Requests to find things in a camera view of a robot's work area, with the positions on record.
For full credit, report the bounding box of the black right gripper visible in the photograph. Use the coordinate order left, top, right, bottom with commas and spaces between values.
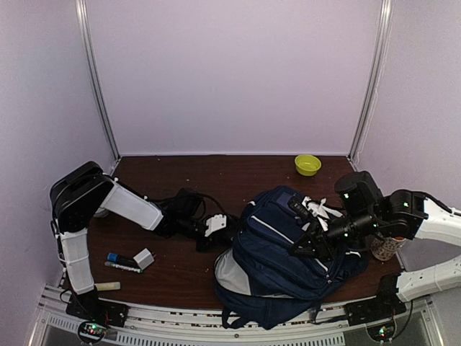
288, 209, 380, 265

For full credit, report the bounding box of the navy blue student backpack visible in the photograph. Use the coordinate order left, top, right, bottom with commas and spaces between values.
214, 186, 368, 329

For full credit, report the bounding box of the white power adapter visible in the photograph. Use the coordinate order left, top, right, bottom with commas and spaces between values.
133, 248, 155, 270

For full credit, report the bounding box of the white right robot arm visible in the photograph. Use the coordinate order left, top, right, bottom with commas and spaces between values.
290, 171, 460, 319

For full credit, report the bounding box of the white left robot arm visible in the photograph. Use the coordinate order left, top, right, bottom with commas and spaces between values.
49, 161, 238, 320

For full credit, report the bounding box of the patterned mug orange inside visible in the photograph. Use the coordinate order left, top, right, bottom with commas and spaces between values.
370, 233, 407, 262

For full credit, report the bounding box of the lime green bowl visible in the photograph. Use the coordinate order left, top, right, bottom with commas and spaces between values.
295, 155, 322, 177

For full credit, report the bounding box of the blue cap black marker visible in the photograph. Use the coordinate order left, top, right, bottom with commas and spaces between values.
107, 252, 138, 267

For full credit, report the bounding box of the white marker pen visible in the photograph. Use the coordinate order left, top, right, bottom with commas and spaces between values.
104, 261, 143, 274

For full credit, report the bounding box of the pale green ceramic bowl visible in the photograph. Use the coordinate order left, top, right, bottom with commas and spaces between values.
94, 208, 109, 218

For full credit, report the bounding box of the pale yellow eraser stick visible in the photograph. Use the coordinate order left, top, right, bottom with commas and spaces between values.
95, 282, 121, 291

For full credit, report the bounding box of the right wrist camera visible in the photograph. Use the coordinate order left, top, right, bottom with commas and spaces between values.
287, 195, 344, 235

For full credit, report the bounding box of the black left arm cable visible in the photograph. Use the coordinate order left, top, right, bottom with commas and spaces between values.
151, 192, 238, 221

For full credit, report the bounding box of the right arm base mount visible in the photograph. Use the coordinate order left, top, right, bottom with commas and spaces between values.
344, 274, 406, 326

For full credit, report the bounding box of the front aluminium rail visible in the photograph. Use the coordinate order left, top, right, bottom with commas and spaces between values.
32, 284, 444, 346

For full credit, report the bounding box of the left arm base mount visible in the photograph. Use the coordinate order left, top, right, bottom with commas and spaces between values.
66, 288, 129, 327

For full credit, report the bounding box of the right aluminium frame post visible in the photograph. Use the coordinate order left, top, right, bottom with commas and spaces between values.
348, 0, 394, 170

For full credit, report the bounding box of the aluminium frame post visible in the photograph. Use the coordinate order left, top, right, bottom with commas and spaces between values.
75, 0, 122, 173
348, 0, 394, 170

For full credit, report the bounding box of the left aluminium frame post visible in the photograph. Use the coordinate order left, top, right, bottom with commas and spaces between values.
75, 0, 122, 173

